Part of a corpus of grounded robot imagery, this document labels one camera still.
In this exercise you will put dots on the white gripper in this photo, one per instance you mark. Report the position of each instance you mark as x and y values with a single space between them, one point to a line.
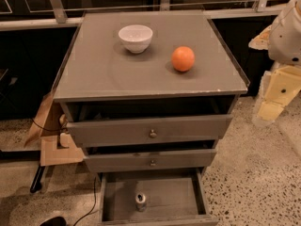
286 41

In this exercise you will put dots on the redbull can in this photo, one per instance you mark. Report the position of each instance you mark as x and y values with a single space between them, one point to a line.
140 202

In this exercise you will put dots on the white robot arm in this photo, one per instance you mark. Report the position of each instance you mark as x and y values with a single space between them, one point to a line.
282 40

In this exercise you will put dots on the grey drawer cabinet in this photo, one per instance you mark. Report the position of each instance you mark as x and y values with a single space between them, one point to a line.
99 68

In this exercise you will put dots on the bottom grey drawer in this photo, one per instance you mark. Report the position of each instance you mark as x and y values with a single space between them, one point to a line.
175 197

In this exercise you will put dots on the grey drawer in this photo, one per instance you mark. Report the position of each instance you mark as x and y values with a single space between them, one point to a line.
160 156
149 121
175 197

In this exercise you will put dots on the middle grey drawer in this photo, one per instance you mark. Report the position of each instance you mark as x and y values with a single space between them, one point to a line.
160 156

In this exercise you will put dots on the top grey drawer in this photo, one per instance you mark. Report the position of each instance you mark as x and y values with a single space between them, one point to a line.
149 121

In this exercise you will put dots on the orange fruit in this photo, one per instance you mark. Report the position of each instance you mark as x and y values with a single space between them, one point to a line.
183 59

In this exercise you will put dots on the white ceramic bowl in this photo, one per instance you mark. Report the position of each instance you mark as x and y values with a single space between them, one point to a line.
136 38

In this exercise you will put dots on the black bar on floor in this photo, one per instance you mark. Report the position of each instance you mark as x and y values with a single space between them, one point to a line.
36 183

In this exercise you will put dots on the metal railing frame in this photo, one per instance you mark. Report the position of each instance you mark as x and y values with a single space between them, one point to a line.
26 14

